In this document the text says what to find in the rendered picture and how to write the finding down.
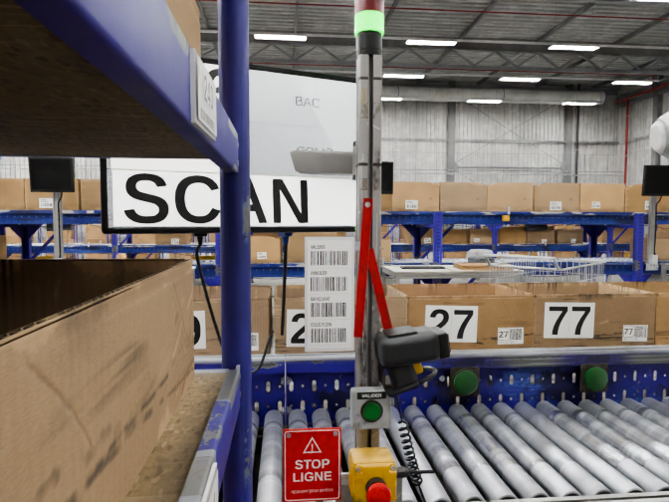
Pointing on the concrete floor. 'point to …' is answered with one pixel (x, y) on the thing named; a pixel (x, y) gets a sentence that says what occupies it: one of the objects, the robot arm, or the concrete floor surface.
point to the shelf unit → (172, 124)
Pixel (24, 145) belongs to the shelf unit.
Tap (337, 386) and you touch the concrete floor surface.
